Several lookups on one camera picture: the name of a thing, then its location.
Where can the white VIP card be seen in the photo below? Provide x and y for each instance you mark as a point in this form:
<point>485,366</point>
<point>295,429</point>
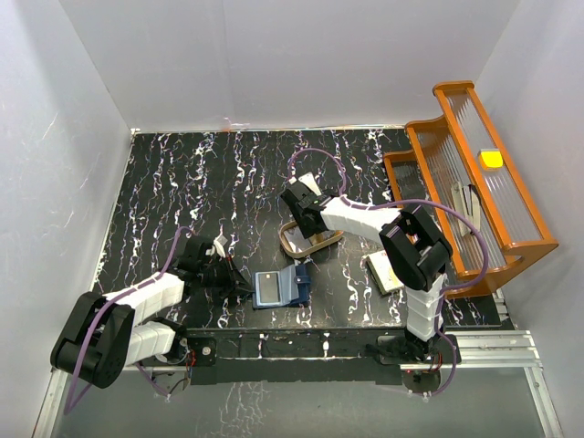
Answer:
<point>295,241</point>

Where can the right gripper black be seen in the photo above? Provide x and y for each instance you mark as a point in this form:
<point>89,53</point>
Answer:
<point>307,232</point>

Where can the blue leather card holder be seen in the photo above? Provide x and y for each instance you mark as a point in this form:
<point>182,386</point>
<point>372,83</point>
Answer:
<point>294,287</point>

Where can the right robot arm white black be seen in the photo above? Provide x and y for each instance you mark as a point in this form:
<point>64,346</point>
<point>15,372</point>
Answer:
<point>415,246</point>

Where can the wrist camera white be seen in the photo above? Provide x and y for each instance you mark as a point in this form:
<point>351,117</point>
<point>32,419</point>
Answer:
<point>218,244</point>
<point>309,180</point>

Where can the yellow sticky note block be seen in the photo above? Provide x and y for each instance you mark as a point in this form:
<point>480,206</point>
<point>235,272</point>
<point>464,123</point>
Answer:
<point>490,159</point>

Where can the black VIP card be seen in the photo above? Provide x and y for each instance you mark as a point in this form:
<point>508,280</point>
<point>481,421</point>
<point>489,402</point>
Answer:
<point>267,288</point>

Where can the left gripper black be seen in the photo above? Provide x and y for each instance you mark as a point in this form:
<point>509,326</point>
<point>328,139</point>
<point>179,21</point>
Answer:
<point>235,284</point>

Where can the white small carton box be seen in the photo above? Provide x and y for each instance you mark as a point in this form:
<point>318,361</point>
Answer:
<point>383,274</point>

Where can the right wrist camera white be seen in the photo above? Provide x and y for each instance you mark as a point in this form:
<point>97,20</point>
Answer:
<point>309,180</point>

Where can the beige oval card tray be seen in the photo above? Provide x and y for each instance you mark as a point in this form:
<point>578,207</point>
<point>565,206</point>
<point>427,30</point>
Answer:
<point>317,242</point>

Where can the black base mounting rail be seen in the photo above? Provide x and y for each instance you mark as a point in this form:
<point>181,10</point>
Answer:
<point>381,355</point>

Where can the orange wooden tiered shelf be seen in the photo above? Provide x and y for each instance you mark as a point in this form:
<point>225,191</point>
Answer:
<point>445,150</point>

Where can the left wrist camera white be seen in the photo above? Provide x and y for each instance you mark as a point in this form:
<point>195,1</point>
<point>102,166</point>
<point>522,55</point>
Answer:
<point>218,244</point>

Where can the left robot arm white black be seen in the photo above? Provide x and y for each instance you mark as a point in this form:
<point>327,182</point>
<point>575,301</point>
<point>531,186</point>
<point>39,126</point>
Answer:
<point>105,333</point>

